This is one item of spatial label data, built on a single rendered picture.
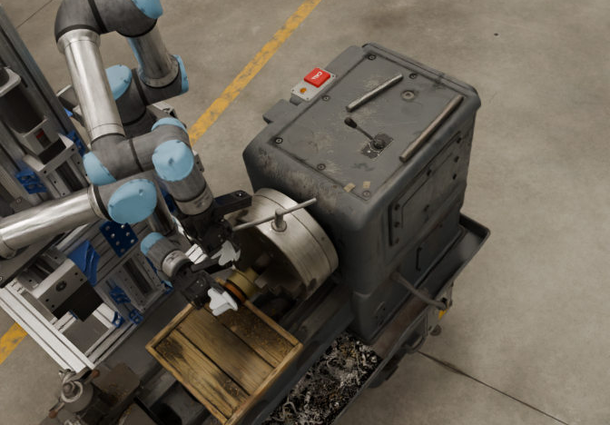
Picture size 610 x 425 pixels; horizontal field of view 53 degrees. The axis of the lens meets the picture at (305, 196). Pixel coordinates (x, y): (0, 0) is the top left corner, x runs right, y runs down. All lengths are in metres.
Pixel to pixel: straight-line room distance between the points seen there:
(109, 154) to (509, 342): 1.96
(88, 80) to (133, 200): 0.30
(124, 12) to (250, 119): 2.18
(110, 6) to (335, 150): 0.67
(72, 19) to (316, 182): 0.70
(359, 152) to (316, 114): 0.19
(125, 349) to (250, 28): 2.37
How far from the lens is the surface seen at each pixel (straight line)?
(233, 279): 1.65
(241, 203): 1.37
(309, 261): 1.60
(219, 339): 1.85
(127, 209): 1.54
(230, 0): 4.55
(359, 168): 1.64
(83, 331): 2.85
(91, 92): 1.40
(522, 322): 2.84
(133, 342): 2.73
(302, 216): 1.59
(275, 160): 1.69
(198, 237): 1.35
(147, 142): 1.31
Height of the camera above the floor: 2.52
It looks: 52 degrees down
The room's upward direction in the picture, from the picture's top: 12 degrees counter-clockwise
